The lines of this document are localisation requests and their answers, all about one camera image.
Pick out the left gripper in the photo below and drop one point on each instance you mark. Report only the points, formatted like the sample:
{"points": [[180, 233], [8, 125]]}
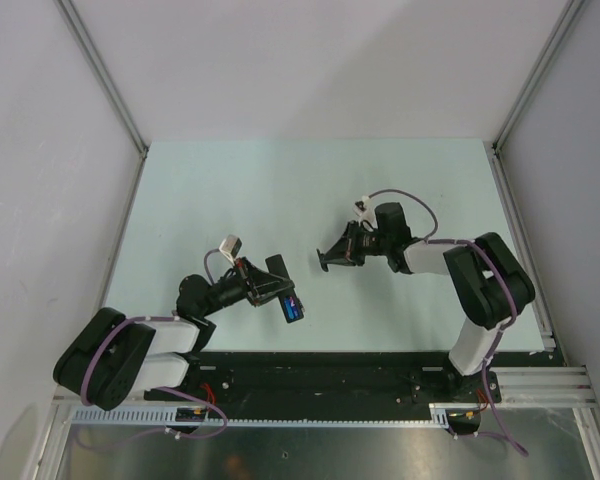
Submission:
{"points": [[256, 278]]}

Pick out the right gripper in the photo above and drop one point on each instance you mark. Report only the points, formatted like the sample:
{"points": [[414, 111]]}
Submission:
{"points": [[346, 251]]}

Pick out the black battery cover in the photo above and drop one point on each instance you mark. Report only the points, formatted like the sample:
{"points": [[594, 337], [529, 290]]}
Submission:
{"points": [[323, 260]]}

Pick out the black remote control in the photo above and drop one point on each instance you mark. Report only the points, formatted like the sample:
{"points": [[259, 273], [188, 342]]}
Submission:
{"points": [[275, 265]]}

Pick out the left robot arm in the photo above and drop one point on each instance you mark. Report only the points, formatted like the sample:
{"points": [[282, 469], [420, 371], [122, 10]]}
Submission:
{"points": [[115, 356]]}

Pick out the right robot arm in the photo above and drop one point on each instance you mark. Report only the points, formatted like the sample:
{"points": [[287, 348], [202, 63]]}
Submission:
{"points": [[492, 287]]}

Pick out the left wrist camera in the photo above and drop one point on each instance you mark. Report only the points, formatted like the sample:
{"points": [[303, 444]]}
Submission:
{"points": [[230, 248]]}

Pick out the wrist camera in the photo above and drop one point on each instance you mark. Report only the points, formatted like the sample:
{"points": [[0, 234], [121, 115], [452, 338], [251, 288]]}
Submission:
{"points": [[364, 211], [230, 248]]}

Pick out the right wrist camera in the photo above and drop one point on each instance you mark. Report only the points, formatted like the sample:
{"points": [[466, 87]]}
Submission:
{"points": [[364, 211]]}

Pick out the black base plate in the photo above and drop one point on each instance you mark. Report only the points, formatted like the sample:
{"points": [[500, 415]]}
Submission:
{"points": [[337, 387]]}

